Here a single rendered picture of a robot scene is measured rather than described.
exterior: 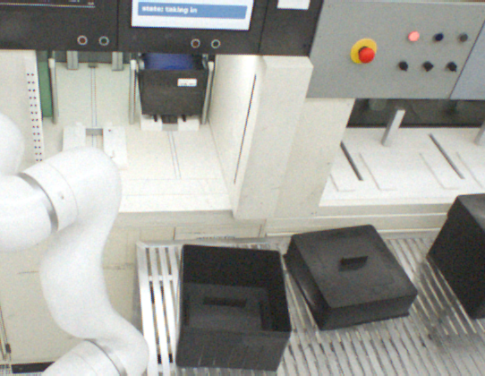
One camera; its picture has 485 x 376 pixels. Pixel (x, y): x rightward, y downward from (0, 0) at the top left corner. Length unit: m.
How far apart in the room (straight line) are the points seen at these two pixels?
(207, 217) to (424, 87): 0.73
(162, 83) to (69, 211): 1.20
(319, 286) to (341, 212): 0.37
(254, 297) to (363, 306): 0.31
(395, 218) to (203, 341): 0.89
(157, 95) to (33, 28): 0.70
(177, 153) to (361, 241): 0.68
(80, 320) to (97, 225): 0.16
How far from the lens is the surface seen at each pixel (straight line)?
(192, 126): 2.08
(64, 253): 0.89
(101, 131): 2.03
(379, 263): 1.79
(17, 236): 0.79
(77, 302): 0.91
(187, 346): 1.47
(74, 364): 1.05
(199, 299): 1.66
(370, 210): 1.98
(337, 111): 1.65
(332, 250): 1.77
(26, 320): 2.15
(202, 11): 1.40
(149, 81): 1.96
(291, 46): 1.50
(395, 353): 1.74
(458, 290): 1.95
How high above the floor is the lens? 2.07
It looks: 42 degrees down
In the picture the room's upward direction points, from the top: 8 degrees clockwise
